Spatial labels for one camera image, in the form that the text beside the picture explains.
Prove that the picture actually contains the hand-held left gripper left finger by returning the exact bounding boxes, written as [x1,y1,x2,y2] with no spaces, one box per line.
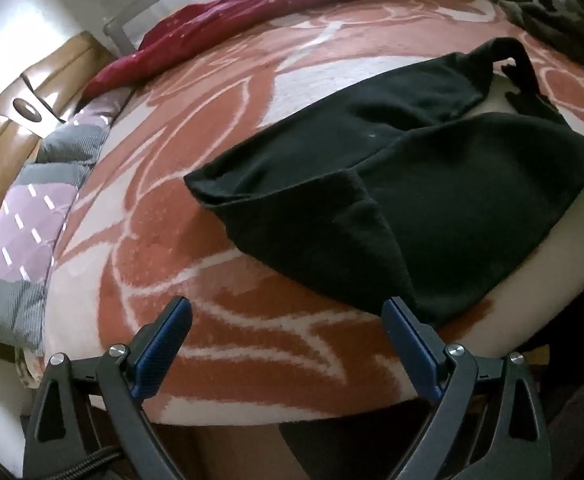
[22,296,193,480]

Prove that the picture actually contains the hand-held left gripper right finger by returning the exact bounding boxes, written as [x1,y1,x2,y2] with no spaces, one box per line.
[381,296,553,480]

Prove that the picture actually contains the black pants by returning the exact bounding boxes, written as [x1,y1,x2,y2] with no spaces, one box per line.
[184,37,584,328]

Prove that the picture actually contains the purple grey patchwork quilt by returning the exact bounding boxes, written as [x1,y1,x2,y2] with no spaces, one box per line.
[0,95,122,361]

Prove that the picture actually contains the orange and white printed blanket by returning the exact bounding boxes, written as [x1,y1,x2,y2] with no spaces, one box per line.
[42,0,584,416]

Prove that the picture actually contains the brown leather headboard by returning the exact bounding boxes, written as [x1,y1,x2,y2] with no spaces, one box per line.
[0,30,117,241]

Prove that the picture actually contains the red duvet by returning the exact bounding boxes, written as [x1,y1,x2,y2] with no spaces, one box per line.
[80,0,403,103]

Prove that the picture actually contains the dark clothing pile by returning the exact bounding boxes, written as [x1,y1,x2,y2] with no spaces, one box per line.
[492,0,584,61]

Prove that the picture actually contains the black braided cable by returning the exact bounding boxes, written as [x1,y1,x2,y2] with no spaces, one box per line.
[66,447,122,480]

